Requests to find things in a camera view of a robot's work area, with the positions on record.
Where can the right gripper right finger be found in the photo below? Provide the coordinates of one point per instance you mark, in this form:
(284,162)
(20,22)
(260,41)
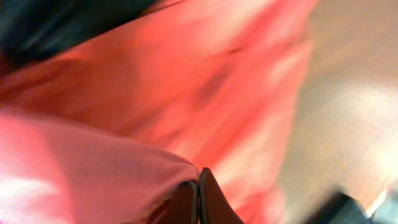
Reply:
(214,207)

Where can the black patterned jersey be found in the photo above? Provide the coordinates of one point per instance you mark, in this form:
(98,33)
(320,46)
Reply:
(36,30)

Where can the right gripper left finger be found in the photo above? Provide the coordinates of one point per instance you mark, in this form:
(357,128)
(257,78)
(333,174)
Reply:
(180,209)

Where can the red printed t-shirt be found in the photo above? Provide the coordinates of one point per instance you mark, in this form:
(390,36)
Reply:
(105,131)

